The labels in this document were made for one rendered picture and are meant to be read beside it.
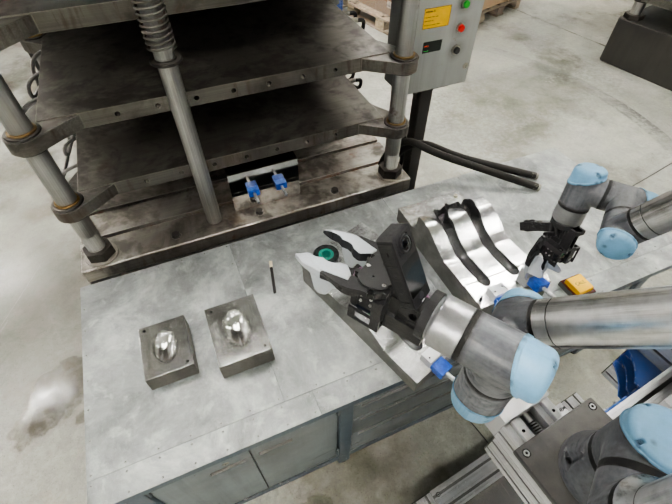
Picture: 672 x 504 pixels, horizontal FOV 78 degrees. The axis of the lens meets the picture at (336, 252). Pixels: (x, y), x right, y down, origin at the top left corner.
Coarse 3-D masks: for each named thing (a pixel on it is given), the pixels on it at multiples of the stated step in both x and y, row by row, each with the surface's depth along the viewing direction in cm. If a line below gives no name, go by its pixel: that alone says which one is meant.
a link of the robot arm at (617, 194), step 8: (608, 184) 99; (616, 184) 99; (624, 184) 99; (608, 192) 99; (616, 192) 98; (624, 192) 97; (632, 192) 97; (640, 192) 97; (648, 192) 97; (608, 200) 99; (616, 200) 97; (624, 200) 95; (632, 200) 95; (640, 200) 96; (648, 200) 96; (600, 208) 102; (608, 208) 97
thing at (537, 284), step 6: (522, 270) 124; (522, 276) 125; (534, 276) 123; (522, 282) 125; (528, 282) 124; (534, 282) 122; (540, 282) 121; (546, 282) 122; (534, 288) 122; (540, 288) 121; (546, 288) 121; (552, 294) 119
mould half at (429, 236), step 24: (456, 192) 160; (408, 216) 152; (432, 216) 141; (456, 216) 141; (432, 240) 138; (504, 240) 141; (432, 264) 143; (456, 264) 134; (480, 264) 134; (456, 288) 132; (480, 288) 127
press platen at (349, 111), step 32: (256, 96) 172; (288, 96) 172; (320, 96) 172; (352, 96) 172; (96, 128) 157; (128, 128) 157; (160, 128) 157; (224, 128) 157; (256, 128) 157; (288, 128) 157; (320, 128) 157; (352, 128) 159; (384, 128) 158; (96, 160) 144; (128, 160) 144; (160, 160) 144; (224, 160) 147; (96, 192) 134
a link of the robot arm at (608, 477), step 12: (600, 468) 65; (612, 468) 63; (624, 468) 62; (600, 480) 63; (612, 480) 62; (624, 480) 58; (636, 480) 57; (648, 480) 57; (660, 480) 52; (600, 492) 61; (612, 492) 58; (624, 492) 56; (636, 492) 55; (648, 492) 52; (660, 492) 50
